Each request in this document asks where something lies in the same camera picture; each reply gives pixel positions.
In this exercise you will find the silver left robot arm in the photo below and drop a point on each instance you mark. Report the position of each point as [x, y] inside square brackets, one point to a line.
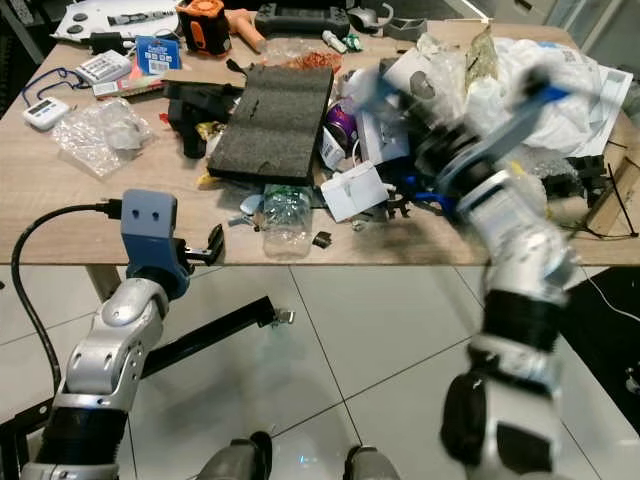
[110, 345]

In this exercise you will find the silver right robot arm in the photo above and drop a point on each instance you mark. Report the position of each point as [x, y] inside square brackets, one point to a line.
[520, 290]

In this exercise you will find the clear plastic bottle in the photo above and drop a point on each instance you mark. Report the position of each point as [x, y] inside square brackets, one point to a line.
[289, 222]

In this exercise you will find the yellowish clear wrapper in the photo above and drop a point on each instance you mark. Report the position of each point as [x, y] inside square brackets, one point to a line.
[482, 55]

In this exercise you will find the white crumpled plastic bag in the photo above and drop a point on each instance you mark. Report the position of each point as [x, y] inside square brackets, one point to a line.
[520, 75]

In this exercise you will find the light wooden table leg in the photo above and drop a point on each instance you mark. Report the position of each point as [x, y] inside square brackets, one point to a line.
[102, 282]

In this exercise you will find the small black clip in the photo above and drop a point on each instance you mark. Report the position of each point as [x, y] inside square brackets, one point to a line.
[322, 240]

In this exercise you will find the small white cardboard box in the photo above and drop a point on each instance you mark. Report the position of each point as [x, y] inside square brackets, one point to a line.
[355, 190]

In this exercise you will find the purple drink can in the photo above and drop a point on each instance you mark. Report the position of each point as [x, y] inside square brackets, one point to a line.
[340, 126]

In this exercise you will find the grey curved plastic part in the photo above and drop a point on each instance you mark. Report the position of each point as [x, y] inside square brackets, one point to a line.
[395, 25]

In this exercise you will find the black moulded plastic piece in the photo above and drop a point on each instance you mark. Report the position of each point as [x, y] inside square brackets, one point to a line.
[195, 115]

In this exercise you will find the dark grey foam pad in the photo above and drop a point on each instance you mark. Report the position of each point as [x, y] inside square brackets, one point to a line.
[275, 125]

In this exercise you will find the clear crumpled plastic bag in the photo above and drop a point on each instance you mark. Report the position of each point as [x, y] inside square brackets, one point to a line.
[100, 135]

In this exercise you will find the black zip tie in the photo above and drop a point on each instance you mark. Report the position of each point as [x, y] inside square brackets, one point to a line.
[605, 190]

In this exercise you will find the white flat tray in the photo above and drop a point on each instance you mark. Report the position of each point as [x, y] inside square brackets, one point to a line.
[610, 100]

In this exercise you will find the clear bag with red bits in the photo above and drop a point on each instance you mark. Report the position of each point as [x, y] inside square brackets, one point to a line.
[305, 58]

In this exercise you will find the light wooden offcut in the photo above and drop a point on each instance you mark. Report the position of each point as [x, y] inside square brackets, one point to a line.
[622, 195]

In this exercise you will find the pink flat box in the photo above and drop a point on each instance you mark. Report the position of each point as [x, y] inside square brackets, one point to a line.
[125, 87]

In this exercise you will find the black handheld controller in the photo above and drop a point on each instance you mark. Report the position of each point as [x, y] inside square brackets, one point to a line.
[300, 20]

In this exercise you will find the blue printed card box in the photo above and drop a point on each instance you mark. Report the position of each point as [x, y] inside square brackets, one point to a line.
[158, 54]

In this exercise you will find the grey robot left foot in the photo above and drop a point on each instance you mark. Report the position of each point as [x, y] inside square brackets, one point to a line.
[235, 460]

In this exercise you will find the grey robot foot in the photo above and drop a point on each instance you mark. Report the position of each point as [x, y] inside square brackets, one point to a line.
[235, 460]
[372, 465]

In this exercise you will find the orange and black device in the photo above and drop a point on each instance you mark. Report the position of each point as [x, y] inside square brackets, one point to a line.
[202, 28]

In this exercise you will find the black floor mat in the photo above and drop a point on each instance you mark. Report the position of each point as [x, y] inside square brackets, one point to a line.
[610, 340]

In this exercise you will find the white plastic shell board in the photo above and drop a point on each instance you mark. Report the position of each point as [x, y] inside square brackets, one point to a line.
[85, 22]

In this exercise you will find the grey robot right foot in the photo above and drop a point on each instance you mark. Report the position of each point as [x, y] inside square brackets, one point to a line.
[372, 465]

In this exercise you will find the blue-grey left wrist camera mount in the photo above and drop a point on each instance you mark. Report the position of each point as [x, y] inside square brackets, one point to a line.
[152, 232]

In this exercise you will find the black metal floor frame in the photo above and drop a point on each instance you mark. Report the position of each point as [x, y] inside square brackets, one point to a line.
[240, 318]

